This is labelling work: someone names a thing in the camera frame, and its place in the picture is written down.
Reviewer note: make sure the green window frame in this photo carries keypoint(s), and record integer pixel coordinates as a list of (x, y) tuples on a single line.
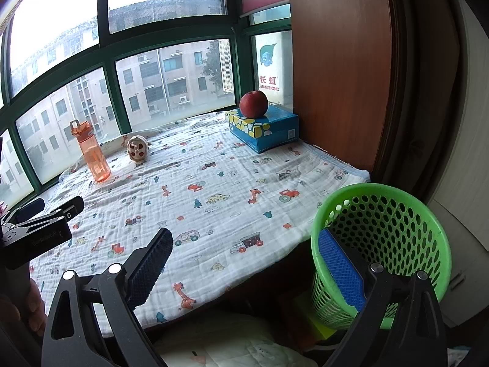
[(110, 53)]

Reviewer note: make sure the yellow green plastic object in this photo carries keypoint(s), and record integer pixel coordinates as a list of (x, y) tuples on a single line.
[(324, 330)]

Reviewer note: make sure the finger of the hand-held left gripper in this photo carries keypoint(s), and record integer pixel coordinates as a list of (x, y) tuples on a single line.
[(32, 206), (70, 208)]

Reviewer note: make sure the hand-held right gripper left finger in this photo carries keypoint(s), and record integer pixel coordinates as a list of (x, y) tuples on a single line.
[(151, 263)]

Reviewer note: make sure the brown wooden cabinet panel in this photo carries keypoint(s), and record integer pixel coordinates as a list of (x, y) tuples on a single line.
[(344, 65)]

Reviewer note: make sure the red apple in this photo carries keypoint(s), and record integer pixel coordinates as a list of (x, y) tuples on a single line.
[(254, 104)]

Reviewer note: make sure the dark wooden door frame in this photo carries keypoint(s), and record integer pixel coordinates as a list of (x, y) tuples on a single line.
[(420, 84)]

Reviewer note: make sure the white quilted bedding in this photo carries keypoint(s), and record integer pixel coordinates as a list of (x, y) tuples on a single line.
[(229, 340)]

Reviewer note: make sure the person's left hand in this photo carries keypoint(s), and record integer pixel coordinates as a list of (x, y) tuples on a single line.
[(38, 309)]

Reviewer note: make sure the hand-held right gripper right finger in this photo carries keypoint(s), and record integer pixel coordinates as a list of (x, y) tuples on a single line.
[(340, 271)]

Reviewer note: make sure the orange plastic water bottle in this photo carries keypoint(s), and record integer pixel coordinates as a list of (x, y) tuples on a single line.
[(95, 160)]

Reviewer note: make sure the person's left forearm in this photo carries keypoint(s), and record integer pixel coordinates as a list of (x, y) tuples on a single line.
[(15, 346)]

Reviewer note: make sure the blue spotted tissue box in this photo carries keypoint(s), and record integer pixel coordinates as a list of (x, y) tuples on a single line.
[(275, 133)]

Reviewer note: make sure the green plastic mesh basket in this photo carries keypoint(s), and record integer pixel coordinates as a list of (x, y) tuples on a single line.
[(401, 218)]

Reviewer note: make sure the white outdoor air conditioner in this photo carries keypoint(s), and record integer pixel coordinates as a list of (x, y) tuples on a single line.
[(273, 72)]

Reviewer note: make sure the white printed blanket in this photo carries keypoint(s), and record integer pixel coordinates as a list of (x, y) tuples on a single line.
[(229, 183)]

